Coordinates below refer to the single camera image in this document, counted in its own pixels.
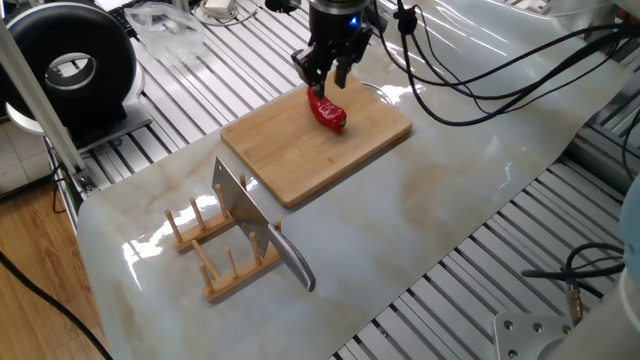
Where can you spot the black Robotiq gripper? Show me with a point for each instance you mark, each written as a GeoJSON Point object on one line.
{"type": "Point", "coordinates": [340, 27]}

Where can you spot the glossy marble pattern mat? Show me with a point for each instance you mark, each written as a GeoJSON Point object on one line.
{"type": "Point", "coordinates": [400, 225]}

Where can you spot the wooden cutting board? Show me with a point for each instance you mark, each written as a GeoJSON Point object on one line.
{"type": "Point", "coordinates": [300, 150]}

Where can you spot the white power adapter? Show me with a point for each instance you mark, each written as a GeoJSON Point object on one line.
{"type": "Point", "coordinates": [217, 6]}

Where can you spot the red chili pepper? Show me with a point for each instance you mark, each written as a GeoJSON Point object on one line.
{"type": "Point", "coordinates": [327, 112]}

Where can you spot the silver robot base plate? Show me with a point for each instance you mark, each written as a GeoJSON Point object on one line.
{"type": "Point", "coordinates": [520, 335]}

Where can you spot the steel cleaver knife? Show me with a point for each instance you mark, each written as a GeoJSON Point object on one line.
{"type": "Point", "coordinates": [240, 200]}

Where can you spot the clear plastic bag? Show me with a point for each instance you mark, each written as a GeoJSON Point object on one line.
{"type": "Point", "coordinates": [165, 30]}

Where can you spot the black round cap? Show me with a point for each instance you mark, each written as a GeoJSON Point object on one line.
{"type": "Point", "coordinates": [282, 5]}

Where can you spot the wooden peg rack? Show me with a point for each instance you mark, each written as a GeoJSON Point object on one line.
{"type": "Point", "coordinates": [235, 280]}

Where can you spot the black round fan device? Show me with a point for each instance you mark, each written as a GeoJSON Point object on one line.
{"type": "Point", "coordinates": [30, 50]}

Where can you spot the black keyboard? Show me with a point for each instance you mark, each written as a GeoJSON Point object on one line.
{"type": "Point", "coordinates": [120, 20]}

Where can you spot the aluminium frame post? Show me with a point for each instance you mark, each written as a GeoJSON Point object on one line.
{"type": "Point", "coordinates": [40, 100]}

